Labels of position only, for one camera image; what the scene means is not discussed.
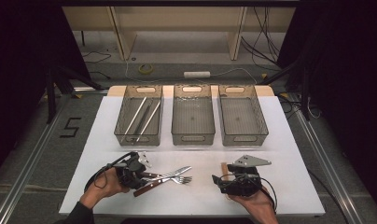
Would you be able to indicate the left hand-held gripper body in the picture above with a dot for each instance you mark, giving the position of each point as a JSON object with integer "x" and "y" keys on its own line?
{"x": 130, "y": 172}

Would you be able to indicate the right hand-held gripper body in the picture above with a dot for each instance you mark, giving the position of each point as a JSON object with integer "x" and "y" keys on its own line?
{"x": 242, "y": 185}

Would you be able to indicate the metal chopstick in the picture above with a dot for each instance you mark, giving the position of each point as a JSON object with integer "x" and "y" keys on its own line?
{"x": 141, "y": 120}
{"x": 143, "y": 117}

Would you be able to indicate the white chopstick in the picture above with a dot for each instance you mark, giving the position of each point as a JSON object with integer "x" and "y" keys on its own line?
{"x": 148, "y": 121}
{"x": 134, "y": 118}

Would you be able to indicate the transparent grey plastic bin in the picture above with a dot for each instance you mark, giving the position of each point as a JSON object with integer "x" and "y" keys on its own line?
{"x": 126, "y": 105}
{"x": 192, "y": 118}
{"x": 241, "y": 118}

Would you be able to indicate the person's right hand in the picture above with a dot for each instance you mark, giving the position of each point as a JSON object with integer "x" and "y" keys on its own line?
{"x": 259, "y": 203}

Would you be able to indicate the person's left hand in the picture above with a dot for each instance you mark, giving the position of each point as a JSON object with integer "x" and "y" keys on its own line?
{"x": 105, "y": 186}

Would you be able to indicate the black metal stand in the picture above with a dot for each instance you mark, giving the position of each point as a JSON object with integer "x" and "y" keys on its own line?
{"x": 305, "y": 99}
{"x": 51, "y": 99}

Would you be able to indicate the white power strip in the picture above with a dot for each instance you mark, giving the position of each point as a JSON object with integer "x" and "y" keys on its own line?
{"x": 196, "y": 74}

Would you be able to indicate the yellow tape roll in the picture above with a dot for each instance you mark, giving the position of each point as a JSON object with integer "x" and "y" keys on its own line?
{"x": 139, "y": 69}

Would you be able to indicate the right black curtain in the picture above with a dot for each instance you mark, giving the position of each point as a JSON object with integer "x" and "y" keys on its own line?
{"x": 348, "y": 77}

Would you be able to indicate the black curtain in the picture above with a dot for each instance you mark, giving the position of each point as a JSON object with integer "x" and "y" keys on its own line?
{"x": 18, "y": 62}
{"x": 348, "y": 77}

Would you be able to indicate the left black curtain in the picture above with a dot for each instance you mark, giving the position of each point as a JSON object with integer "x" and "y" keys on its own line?
{"x": 18, "y": 62}

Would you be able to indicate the beige wooden desk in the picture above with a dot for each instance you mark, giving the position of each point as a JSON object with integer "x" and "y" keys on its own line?
{"x": 177, "y": 18}

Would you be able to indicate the aluminium floor rail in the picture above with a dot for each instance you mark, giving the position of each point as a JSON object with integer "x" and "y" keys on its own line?
{"x": 325, "y": 163}
{"x": 31, "y": 161}

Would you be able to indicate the black frame bar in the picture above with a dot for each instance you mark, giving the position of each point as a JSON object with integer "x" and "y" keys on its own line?
{"x": 177, "y": 3}

